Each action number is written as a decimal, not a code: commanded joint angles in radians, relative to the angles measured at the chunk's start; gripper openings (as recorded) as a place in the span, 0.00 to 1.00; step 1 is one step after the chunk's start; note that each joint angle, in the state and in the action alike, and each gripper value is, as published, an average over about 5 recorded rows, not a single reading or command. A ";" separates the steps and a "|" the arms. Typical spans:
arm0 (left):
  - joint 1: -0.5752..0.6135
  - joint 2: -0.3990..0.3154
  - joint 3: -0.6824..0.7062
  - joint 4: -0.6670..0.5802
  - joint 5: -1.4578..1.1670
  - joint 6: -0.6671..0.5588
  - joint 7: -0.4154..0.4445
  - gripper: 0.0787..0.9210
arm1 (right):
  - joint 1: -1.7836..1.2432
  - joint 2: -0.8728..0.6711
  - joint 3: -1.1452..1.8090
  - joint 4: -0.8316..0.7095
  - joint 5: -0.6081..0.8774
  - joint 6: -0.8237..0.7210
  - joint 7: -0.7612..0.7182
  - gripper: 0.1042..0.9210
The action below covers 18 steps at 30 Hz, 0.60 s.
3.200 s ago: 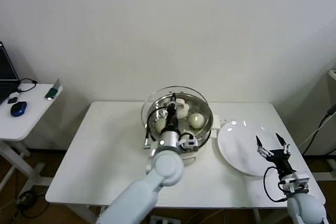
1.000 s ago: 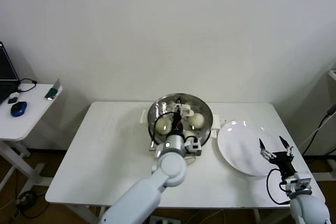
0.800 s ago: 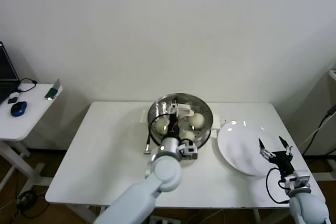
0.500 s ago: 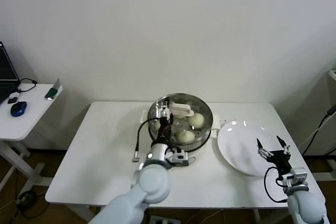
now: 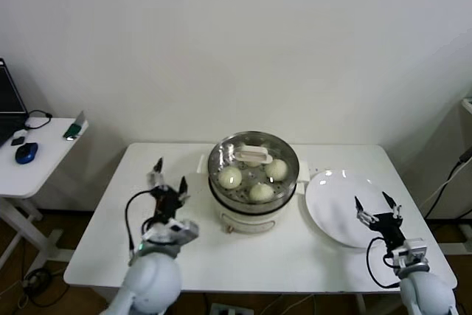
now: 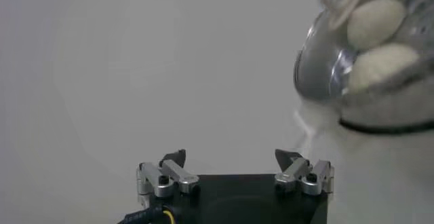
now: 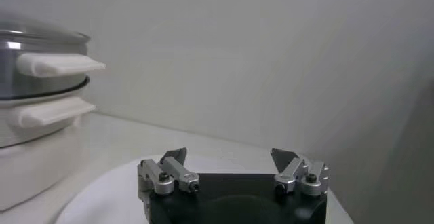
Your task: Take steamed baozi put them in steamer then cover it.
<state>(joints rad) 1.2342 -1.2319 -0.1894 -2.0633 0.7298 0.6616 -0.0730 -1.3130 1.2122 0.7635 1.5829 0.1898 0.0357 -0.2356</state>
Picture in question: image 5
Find black wall cable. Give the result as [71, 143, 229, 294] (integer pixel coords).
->
[423, 167, 460, 219]

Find grey floor power strip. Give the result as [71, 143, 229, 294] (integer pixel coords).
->
[209, 302, 255, 315]

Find round glass pot lid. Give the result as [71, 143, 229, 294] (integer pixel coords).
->
[206, 131, 300, 200]

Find black coiled floor cable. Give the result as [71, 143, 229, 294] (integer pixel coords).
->
[22, 269, 52, 297]

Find white table leg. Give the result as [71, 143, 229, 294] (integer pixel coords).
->
[354, 292, 369, 315]

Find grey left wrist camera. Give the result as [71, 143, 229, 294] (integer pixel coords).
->
[167, 218, 202, 246]

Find white round plate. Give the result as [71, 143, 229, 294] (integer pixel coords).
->
[304, 169, 395, 249]

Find white side table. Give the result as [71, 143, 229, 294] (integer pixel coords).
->
[0, 116, 89, 274]

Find white desk foot bar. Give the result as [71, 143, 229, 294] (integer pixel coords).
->
[437, 221, 472, 256]

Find white side desk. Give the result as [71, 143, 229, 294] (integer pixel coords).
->
[459, 96, 472, 119]

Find black laptop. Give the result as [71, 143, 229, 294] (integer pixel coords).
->
[0, 57, 30, 148]

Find blue computer mouse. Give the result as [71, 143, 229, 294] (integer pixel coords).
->
[14, 142, 39, 165]

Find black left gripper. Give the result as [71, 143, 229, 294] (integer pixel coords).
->
[147, 157, 191, 221]

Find black looped desk cable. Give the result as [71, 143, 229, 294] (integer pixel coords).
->
[24, 110, 53, 131]

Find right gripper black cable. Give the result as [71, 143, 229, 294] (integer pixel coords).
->
[366, 237, 403, 289]

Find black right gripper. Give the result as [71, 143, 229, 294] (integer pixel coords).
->
[353, 191, 407, 253]

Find grey wall cable with plug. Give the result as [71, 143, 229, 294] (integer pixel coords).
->
[419, 144, 472, 210]

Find perforated steel steamer basket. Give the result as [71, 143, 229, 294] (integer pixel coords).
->
[206, 134, 300, 216]

